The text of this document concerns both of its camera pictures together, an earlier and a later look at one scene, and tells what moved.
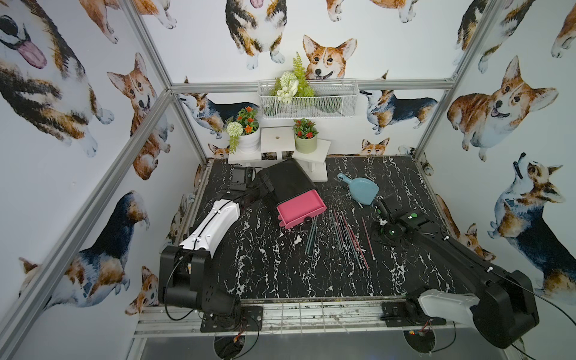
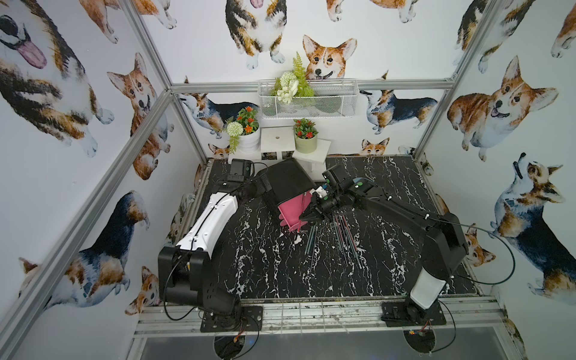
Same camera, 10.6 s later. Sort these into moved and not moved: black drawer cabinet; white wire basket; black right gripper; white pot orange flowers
Moved: black right gripper
Not moved: black drawer cabinet; white wire basket; white pot orange flowers
